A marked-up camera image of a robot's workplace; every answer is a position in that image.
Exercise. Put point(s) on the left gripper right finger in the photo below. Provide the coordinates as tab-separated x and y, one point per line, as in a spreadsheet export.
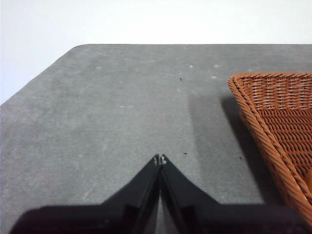
219	219

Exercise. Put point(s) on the brown wicker basket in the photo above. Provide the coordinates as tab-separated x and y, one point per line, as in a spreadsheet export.
280	126

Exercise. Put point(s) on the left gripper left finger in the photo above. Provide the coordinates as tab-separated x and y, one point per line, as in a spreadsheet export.
109	219

